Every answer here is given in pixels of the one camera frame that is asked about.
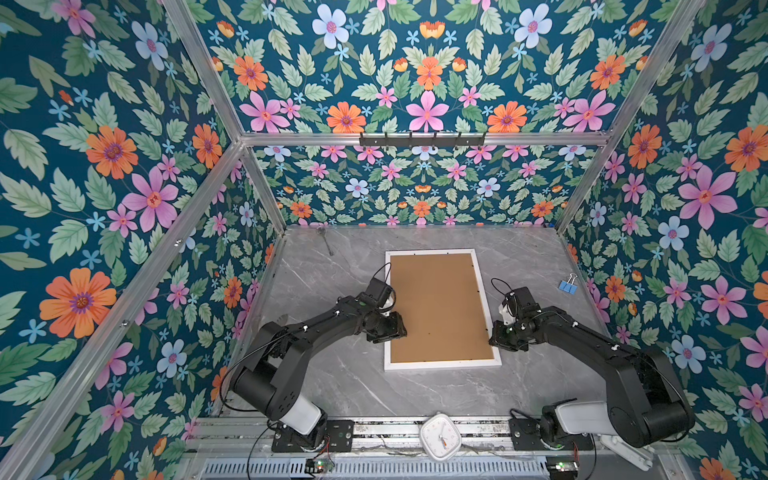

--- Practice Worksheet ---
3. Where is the white picture frame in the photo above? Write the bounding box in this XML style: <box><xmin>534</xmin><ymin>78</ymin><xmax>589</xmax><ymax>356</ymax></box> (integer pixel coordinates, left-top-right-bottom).
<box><xmin>383</xmin><ymin>248</ymin><xmax>503</xmax><ymax>371</ymax></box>

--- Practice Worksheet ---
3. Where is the brown backing board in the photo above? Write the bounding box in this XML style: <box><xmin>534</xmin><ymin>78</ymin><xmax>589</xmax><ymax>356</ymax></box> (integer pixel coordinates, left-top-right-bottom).
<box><xmin>389</xmin><ymin>253</ymin><xmax>496</xmax><ymax>364</ymax></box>

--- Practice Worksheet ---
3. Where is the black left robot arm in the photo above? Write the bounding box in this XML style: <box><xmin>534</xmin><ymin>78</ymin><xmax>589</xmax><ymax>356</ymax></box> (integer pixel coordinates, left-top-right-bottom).
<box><xmin>229</xmin><ymin>278</ymin><xmax>407</xmax><ymax>450</ymax></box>

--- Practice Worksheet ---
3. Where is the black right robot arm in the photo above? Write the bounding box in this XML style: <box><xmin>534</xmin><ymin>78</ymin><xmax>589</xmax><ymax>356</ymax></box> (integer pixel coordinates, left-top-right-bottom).
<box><xmin>489</xmin><ymin>287</ymin><xmax>696</xmax><ymax>448</ymax></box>

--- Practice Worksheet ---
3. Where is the blue binder clip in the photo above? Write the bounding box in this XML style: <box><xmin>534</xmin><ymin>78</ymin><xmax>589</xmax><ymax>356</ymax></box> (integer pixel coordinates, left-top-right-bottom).
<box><xmin>558</xmin><ymin>273</ymin><xmax>578</xmax><ymax>295</ymax></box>

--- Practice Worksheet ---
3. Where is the white square clock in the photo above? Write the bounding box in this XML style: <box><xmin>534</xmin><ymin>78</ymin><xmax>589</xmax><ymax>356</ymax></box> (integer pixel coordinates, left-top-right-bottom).
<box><xmin>419</xmin><ymin>413</ymin><xmax>462</xmax><ymax>462</ymax></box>

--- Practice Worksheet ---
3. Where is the white plastic holder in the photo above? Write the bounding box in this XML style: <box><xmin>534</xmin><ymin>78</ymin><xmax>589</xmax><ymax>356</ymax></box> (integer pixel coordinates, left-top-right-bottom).
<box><xmin>599</xmin><ymin>434</ymin><xmax>655</xmax><ymax>472</ymax></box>

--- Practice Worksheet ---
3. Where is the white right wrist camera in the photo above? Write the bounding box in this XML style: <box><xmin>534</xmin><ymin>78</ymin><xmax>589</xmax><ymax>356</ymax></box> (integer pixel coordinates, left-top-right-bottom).
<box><xmin>498</xmin><ymin>300</ymin><xmax>517</xmax><ymax>325</ymax></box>

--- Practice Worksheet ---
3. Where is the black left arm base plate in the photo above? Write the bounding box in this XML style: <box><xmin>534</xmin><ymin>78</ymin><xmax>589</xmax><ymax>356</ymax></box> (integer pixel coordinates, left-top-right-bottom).
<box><xmin>271</xmin><ymin>417</ymin><xmax>355</xmax><ymax>453</ymax></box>

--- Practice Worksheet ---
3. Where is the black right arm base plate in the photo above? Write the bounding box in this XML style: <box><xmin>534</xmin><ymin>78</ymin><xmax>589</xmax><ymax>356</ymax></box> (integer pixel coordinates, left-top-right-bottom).
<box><xmin>508</xmin><ymin>418</ymin><xmax>595</xmax><ymax>452</ymax></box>

